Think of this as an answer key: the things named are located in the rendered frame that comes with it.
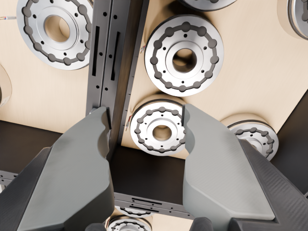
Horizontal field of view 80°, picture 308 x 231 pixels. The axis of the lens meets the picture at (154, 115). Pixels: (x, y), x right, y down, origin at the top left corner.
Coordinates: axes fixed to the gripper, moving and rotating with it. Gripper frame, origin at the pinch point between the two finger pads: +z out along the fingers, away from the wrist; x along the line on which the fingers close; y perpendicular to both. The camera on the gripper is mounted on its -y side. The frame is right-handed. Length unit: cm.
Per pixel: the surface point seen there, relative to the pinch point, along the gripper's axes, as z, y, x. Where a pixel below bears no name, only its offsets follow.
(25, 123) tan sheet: 17.8, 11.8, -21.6
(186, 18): 12.9, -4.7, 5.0
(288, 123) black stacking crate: 13.3, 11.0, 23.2
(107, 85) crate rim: 6.6, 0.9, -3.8
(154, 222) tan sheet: 14.8, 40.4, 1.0
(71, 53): 13.9, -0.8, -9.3
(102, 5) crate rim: 6.8, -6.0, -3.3
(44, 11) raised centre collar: 13.8, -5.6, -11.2
